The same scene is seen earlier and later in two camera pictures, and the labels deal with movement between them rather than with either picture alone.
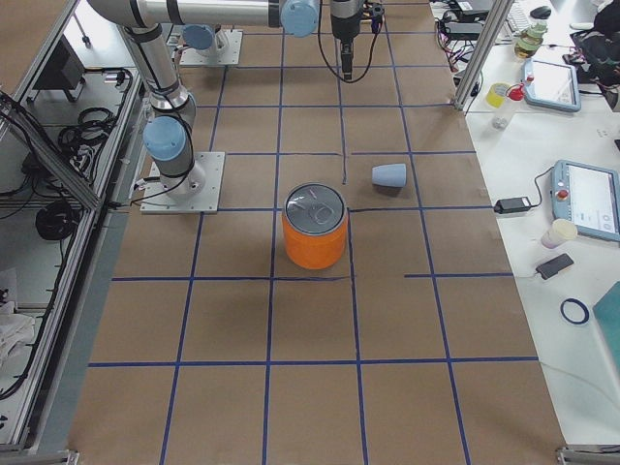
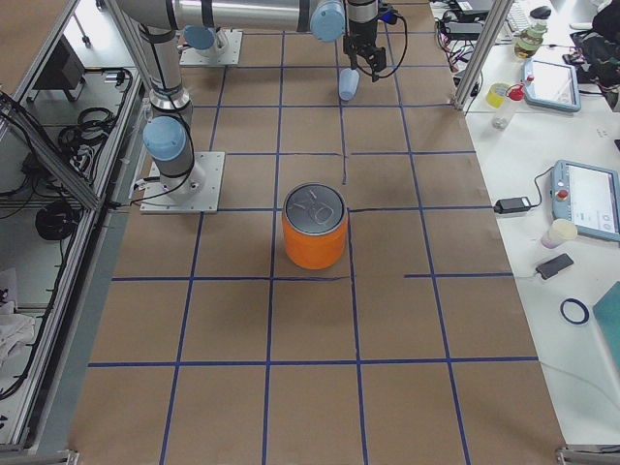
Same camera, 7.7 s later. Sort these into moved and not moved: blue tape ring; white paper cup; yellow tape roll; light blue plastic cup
Moved: light blue plastic cup
Not moved: yellow tape roll; blue tape ring; white paper cup
